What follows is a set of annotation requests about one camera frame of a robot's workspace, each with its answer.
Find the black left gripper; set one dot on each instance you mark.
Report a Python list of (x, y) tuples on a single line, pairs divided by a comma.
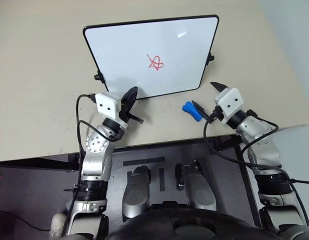
[(125, 113)]

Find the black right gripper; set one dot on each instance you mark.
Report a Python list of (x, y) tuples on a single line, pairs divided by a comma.
[(214, 115)]

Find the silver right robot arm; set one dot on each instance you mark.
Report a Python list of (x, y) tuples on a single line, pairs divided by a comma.
[(265, 155)]

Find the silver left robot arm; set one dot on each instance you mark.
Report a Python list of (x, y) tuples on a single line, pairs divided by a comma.
[(95, 160)]

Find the blue eraser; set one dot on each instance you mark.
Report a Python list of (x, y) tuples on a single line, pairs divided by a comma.
[(192, 110)]

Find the black whiteboard side knob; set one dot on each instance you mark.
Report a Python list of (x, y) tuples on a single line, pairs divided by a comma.
[(211, 58), (97, 77)]

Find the grey floor tape strip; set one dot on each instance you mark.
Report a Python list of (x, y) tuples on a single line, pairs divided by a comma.
[(161, 179), (144, 161)]

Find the silver left robot leg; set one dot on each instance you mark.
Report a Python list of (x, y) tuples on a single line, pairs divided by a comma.
[(135, 190)]

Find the silver robot leg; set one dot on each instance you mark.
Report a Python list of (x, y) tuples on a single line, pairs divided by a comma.
[(198, 185), (135, 190)]

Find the silver right robot leg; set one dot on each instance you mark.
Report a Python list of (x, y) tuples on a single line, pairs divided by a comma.
[(198, 185)]

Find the dark rounded robot torso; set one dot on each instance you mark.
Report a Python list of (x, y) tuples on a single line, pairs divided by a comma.
[(192, 223)]

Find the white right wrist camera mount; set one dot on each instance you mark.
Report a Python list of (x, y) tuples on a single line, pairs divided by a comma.
[(230, 102)]

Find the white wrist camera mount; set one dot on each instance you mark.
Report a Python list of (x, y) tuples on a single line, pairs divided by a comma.
[(230, 102), (108, 104)]

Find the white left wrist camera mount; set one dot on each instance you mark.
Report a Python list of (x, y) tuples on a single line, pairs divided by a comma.
[(108, 104)]

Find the white board with black frame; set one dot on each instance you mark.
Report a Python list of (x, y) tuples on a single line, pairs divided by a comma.
[(134, 52)]

